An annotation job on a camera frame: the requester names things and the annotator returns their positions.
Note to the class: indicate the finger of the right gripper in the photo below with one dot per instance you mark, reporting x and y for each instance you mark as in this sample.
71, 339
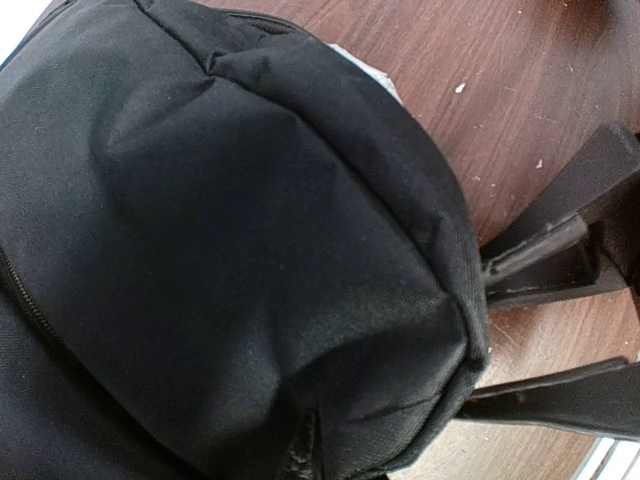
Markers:
599, 399
580, 236

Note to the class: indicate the front aluminium rail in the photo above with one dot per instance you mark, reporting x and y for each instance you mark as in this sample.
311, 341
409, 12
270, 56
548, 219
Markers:
610, 459

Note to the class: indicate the black student backpack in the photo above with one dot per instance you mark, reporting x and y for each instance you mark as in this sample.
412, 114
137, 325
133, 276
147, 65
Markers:
212, 222

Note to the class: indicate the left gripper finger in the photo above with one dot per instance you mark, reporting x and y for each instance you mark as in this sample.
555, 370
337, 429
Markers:
303, 457

